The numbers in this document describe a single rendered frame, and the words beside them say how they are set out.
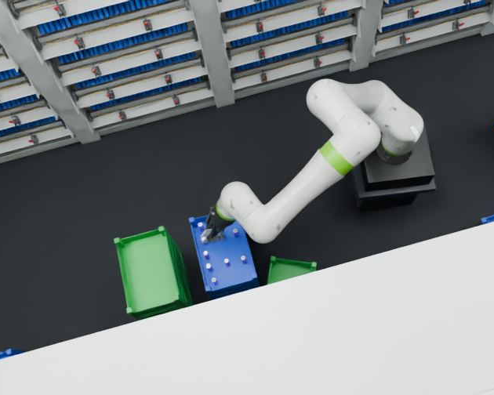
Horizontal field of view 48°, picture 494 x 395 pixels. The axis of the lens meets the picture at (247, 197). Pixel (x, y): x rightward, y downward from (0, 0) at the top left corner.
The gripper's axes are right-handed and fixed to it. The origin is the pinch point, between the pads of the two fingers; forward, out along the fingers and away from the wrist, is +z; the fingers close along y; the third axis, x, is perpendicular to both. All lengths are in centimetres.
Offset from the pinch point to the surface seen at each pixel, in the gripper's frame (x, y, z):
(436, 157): -118, 21, -10
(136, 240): 22.8, 8.5, 20.0
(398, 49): -117, 80, -15
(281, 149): -55, 46, 19
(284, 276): -41, -15, 26
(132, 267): 25.7, -1.9, 21.4
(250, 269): -15.0, -15.1, 2.4
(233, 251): -10.7, -6.5, 4.4
